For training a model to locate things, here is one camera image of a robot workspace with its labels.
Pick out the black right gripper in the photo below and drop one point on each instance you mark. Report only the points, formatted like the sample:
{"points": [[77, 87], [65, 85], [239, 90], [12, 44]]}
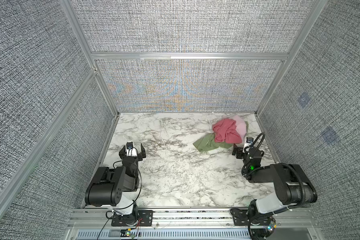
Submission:
{"points": [[238, 151]]}

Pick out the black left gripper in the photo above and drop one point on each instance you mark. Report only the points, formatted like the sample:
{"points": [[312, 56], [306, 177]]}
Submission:
{"points": [[123, 154]]}

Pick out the green cloth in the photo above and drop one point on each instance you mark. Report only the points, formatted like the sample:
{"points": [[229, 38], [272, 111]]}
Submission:
{"points": [[207, 143]]}

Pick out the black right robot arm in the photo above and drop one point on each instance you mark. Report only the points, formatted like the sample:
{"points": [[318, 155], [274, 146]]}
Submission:
{"points": [[292, 188]]}

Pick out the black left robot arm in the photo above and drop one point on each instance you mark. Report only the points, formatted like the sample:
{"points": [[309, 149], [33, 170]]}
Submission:
{"points": [[109, 185]]}

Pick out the dark pink cloth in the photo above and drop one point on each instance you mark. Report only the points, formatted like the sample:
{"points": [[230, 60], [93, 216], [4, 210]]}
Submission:
{"points": [[225, 132]]}

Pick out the light pink cloth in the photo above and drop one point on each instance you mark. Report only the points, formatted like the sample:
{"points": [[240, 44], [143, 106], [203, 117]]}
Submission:
{"points": [[241, 126]]}

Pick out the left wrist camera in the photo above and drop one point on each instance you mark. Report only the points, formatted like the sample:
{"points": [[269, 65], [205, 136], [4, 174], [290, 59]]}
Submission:
{"points": [[131, 151]]}

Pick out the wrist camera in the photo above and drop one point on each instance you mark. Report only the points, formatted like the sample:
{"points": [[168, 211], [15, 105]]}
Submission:
{"points": [[248, 144], [131, 151]]}

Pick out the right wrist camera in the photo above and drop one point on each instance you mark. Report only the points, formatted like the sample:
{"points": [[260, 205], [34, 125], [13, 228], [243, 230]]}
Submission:
{"points": [[248, 144]]}

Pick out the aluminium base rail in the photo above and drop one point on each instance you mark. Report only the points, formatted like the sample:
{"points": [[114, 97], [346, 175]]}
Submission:
{"points": [[189, 224]]}

